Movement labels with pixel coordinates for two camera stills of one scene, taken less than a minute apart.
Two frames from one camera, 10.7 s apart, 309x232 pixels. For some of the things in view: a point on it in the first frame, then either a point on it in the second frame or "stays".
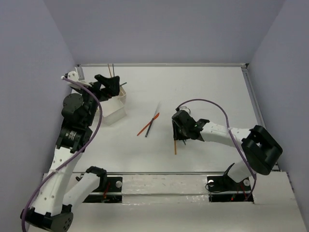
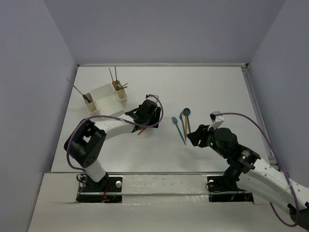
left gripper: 100,87 to 151,119
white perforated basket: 113,110 stays
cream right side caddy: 122,97 stays
